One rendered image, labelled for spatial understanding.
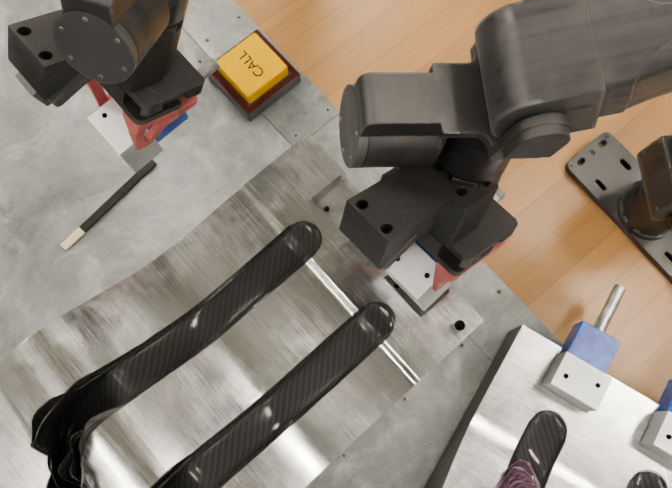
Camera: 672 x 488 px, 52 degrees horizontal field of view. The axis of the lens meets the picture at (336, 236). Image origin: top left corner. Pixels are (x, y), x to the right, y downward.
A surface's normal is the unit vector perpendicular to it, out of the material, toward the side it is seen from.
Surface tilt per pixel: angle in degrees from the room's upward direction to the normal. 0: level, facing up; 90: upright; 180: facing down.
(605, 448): 0
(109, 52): 67
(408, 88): 11
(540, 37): 15
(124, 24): 52
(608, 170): 0
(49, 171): 0
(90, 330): 26
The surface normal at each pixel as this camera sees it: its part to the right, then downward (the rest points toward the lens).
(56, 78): 0.67, 0.72
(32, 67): -0.65, 0.46
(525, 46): -0.30, -0.22
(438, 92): 0.20, -0.27
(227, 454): 0.34, -0.55
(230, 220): -0.02, -0.22
